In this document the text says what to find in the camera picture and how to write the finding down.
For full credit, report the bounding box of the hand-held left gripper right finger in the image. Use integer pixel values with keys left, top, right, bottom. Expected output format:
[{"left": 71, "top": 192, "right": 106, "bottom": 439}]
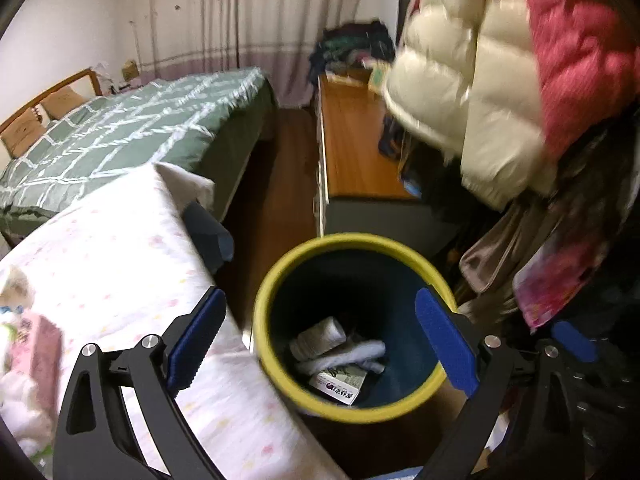
[{"left": 414, "top": 285, "right": 588, "bottom": 480}]

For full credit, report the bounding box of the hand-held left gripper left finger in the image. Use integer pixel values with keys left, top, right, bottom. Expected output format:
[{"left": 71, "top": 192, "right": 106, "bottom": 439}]
[{"left": 52, "top": 285, "right": 228, "bottom": 480}]

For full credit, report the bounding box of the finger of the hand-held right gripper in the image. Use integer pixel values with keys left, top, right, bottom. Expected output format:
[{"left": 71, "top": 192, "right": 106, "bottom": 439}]
[{"left": 550, "top": 320, "right": 600, "bottom": 366}]

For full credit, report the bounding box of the yellow rimmed dark bin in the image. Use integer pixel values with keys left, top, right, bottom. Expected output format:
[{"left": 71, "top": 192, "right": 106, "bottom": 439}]
[{"left": 252, "top": 232, "right": 458, "bottom": 426}]

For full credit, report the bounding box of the small green white box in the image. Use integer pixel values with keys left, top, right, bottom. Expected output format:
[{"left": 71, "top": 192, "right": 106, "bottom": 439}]
[{"left": 307, "top": 367, "right": 369, "bottom": 407}]

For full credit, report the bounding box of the white plastic bottle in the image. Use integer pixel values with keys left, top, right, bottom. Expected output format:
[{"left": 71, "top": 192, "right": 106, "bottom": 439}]
[{"left": 289, "top": 316, "right": 347, "bottom": 361}]

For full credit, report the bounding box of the pink carton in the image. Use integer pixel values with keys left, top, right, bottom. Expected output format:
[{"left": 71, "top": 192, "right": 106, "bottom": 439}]
[{"left": 9, "top": 310, "right": 62, "bottom": 411}]

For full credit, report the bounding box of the pink floral cloth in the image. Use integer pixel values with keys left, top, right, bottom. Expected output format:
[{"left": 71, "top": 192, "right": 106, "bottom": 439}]
[{"left": 512, "top": 225, "right": 616, "bottom": 331}]

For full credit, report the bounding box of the wooden cabinet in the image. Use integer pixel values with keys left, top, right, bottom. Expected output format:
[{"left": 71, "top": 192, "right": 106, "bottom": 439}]
[{"left": 312, "top": 67, "right": 461, "bottom": 256}]

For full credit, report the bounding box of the green checked duvet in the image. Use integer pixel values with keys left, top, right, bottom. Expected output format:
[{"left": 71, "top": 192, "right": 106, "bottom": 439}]
[{"left": 0, "top": 67, "right": 266, "bottom": 221}]

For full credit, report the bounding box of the cream puffer jacket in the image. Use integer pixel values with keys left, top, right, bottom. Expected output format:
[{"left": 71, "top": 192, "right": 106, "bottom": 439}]
[{"left": 385, "top": 0, "right": 556, "bottom": 211}]

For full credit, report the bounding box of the green booklet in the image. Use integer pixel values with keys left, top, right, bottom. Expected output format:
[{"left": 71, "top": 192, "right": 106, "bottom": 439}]
[{"left": 367, "top": 62, "right": 396, "bottom": 93}]

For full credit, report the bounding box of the brown pillow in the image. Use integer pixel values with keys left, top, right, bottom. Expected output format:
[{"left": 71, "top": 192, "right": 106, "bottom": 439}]
[
  {"left": 0, "top": 107, "right": 48, "bottom": 158},
  {"left": 40, "top": 86, "right": 86, "bottom": 121}
]

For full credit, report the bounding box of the wooden bed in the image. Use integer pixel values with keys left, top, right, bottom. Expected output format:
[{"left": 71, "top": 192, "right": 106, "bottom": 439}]
[{"left": 0, "top": 67, "right": 281, "bottom": 251}]

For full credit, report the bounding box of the pink puffer jacket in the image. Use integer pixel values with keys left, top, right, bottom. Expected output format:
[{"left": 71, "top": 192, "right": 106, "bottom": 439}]
[{"left": 515, "top": 0, "right": 640, "bottom": 156}]

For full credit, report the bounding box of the mixed clothes pile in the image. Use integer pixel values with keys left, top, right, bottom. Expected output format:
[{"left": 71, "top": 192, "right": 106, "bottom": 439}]
[{"left": 307, "top": 20, "right": 396, "bottom": 78}]

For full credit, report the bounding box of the pink white curtain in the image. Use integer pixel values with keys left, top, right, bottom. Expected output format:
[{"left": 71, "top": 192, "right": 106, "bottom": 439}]
[{"left": 122, "top": 0, "right": 426, "bottom": 108}]

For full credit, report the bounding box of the dark screen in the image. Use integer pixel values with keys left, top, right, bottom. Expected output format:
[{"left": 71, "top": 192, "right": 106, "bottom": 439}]
[{"left": 395, "top": 0, "right": 426, "bottom": 48}]

